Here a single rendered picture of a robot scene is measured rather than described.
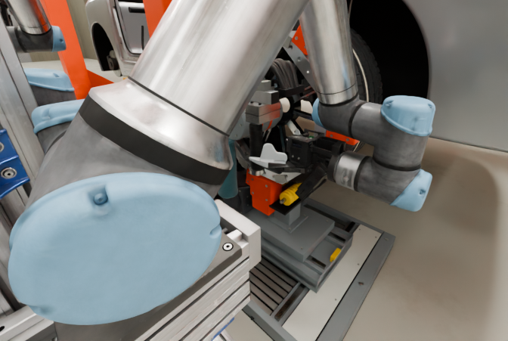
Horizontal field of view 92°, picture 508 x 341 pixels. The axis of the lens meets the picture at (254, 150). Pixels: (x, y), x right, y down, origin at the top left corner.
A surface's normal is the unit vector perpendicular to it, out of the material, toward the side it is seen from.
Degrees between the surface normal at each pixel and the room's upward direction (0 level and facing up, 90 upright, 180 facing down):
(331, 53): 106
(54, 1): 90
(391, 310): 0
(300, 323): 0
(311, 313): 0
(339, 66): 100
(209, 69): 79
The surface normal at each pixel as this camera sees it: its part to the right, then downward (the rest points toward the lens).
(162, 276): 0.46, 0.45
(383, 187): -0.68, 0.32
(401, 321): -0.03, -0.91
